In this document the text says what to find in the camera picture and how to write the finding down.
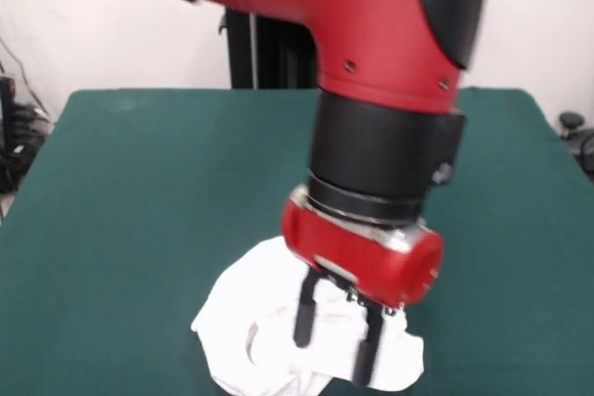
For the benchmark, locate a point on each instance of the dark green tablecloth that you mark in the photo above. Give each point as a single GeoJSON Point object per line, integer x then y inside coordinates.
{"type": "Point", "coordinates": [139, 182]}

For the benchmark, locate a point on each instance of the white printed t-shirt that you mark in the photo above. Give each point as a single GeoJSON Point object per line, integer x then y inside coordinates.
{"type": "Point", "coordinates": [260, 312]}

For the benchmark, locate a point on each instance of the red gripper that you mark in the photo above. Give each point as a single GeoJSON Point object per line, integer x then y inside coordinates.
{"type": "Point", "coordinates": [371, 261]}

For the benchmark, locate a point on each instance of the black office chair base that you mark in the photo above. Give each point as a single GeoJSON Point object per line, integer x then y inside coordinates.
{"type": "Point", "coordinates": [573, 122]}

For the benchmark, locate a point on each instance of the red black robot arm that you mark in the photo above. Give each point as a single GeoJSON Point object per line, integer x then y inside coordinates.
{"type": "Point", "coordinates": [371, 67]}

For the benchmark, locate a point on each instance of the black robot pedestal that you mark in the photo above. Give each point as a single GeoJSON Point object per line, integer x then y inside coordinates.
{"type": "Point", "coordinates": [274, 53]}

